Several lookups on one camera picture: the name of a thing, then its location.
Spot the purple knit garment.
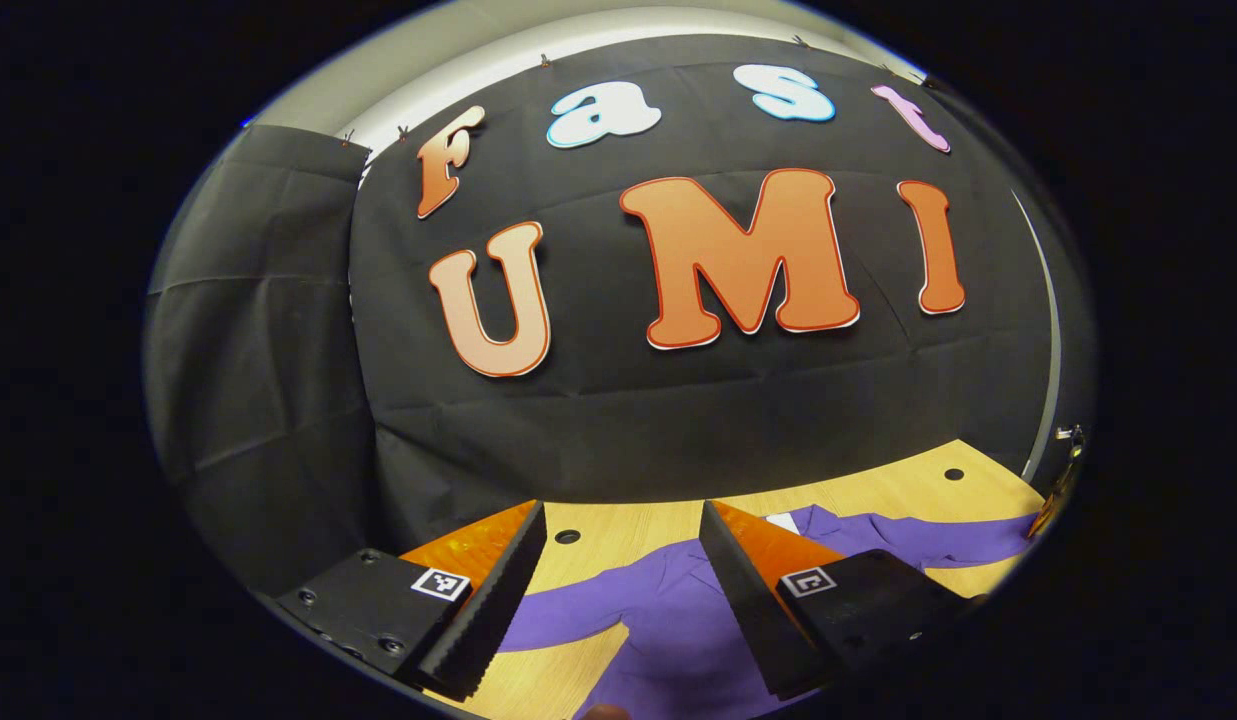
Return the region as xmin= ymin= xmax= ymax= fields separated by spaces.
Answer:
xmin=498 ymin=505 xmax=1044 ymax=720

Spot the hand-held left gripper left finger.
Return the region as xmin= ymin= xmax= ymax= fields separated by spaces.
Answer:
xmin=273 ymin=499 xmax=549 ymax=703

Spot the black backdrop cloth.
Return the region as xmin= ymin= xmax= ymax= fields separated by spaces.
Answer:
xmin=143 ymin=35 xmax=1094 ymax=601

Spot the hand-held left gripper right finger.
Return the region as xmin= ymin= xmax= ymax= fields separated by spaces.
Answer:
xmin=698 ymin=499 xmax=989 ymax=701

